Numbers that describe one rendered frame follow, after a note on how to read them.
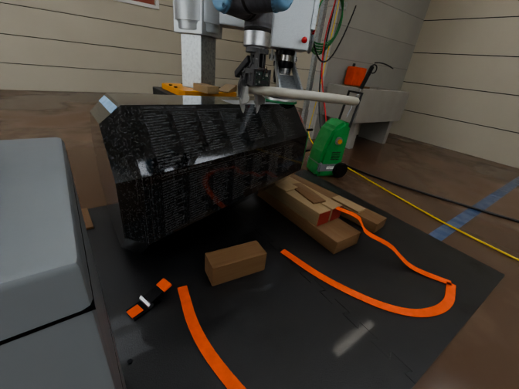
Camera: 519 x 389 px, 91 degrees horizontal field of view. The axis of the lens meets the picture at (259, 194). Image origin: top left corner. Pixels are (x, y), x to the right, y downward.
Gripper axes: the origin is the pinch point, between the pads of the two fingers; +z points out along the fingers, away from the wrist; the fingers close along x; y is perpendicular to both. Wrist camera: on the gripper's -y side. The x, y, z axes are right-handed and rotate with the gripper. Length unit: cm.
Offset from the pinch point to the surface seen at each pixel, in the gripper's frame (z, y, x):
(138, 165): 24.2, -16.8, -38.4
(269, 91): -7.2, 10.9, 1.3
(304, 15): -45, -43, 55
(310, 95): -7.4, 20.7, 10.9
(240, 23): -48, -114, 52
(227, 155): 24.4, -21.9, 2.0
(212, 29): -41, -118, 31
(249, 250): 72, -5, 9
